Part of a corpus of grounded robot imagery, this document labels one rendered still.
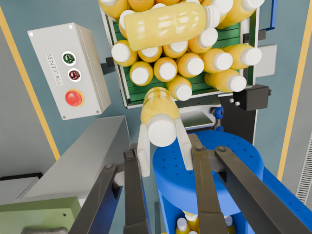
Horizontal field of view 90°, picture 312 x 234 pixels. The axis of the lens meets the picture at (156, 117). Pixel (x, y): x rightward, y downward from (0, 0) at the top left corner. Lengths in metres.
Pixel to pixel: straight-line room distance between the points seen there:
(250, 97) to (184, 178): 0.33
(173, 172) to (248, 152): 0.20
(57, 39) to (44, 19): 1.31
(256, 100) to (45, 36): 0.57
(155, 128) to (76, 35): 0.28
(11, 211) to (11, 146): 1.46
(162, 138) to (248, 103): 0.40
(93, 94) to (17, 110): 1.65
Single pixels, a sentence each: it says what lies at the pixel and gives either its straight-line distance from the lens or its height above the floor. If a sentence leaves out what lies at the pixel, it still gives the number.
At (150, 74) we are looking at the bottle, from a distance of 0.42.
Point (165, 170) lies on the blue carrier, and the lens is 0.41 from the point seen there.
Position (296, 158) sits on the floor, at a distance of 2.44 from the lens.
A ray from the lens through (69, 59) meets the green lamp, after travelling 0.39.
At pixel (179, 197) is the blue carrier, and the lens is 0.39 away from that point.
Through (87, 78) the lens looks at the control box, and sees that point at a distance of 0.39.
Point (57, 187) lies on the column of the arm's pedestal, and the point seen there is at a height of 0.91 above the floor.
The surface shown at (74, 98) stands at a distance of 0.40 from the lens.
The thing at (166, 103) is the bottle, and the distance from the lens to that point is 0.24.
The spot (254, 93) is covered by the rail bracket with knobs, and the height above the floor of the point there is 1.00.
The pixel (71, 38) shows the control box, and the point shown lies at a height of 1.10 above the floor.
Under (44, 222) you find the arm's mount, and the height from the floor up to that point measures 1.05.
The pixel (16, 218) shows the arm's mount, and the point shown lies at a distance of 0.87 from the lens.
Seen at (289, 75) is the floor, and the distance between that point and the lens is 1.95.
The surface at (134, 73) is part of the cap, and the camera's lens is 0.39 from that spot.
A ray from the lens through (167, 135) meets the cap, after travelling 0.21.
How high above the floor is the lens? 1.46
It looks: 70 degrees down
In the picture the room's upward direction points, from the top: 176 degrees clockwise
